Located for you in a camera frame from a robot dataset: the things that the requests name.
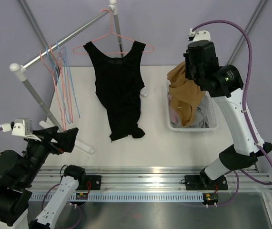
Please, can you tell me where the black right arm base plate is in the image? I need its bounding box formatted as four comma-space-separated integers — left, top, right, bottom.
180, 175, 228, 191

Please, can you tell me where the white plastic basket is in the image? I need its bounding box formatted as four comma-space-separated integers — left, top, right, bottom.
165, 81, 220, 132

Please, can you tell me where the brown tank top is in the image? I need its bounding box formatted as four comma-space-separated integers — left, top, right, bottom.
167, 61, 205, 127

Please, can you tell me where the mauve pink tank top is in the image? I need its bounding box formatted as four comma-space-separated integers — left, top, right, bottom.
168, 95, 179, 125

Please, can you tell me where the purple floor cable left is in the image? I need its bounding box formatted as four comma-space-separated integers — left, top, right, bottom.
41, 183, 86, 227

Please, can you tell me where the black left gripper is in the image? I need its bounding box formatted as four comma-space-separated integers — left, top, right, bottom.
20, 125, 79, 186

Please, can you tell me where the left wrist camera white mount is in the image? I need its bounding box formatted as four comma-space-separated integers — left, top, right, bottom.
0, 118, 41, 141

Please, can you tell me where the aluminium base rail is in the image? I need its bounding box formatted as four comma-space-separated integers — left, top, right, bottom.
30, 166, 272, 192

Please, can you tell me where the grey tank top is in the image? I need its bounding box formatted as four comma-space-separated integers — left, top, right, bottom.
192, 95, 209, 128

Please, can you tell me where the white slotted cable duct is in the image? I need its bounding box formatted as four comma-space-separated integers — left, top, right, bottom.
30, 192, 204, 203

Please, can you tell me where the black tank top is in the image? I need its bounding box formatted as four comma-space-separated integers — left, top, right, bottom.
83, 41, 146, 141

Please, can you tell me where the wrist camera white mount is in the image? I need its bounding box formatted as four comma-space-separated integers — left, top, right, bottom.
188, 28, 211, 42
0, 118, 41, 141

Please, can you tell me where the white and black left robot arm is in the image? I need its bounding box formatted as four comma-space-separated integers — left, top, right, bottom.
0, 126, 86, 229

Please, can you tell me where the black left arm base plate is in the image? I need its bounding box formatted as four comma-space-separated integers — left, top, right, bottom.
77, 175, 102, 191

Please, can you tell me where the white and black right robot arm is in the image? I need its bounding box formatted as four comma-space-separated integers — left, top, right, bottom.
184, 40, 272, 189

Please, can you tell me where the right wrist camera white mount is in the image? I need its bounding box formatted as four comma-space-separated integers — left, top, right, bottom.
188, 28, 211, 42

